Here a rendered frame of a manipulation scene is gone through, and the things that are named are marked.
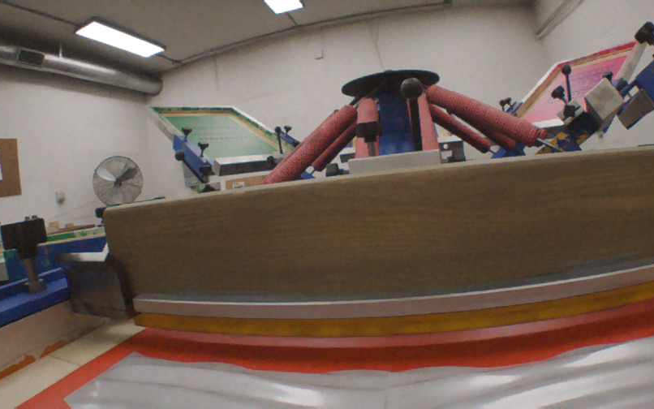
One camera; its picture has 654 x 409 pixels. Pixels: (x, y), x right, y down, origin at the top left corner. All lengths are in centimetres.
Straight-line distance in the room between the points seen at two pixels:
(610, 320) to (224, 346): 25
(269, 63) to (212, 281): 470
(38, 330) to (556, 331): 36
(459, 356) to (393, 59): 439
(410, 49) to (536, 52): 164
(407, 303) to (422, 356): 4
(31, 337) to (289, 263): 21
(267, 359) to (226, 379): 4
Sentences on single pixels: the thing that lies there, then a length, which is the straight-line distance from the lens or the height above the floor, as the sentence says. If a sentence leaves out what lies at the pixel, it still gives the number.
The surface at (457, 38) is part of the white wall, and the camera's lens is 466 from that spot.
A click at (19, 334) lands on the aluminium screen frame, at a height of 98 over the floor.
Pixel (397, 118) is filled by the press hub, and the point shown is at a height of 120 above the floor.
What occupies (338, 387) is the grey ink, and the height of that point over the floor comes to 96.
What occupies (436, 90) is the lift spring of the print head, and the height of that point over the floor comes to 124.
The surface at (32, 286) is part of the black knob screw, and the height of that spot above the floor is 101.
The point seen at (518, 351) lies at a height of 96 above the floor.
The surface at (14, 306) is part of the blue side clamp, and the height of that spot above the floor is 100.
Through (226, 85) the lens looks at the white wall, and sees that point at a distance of 509.
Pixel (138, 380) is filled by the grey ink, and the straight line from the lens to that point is 23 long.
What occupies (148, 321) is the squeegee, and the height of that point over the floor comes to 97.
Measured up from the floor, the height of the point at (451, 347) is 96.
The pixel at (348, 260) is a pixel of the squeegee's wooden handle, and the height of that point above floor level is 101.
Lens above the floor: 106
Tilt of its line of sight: 5 degrees down
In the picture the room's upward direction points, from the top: 7 degrees counter-clockwise
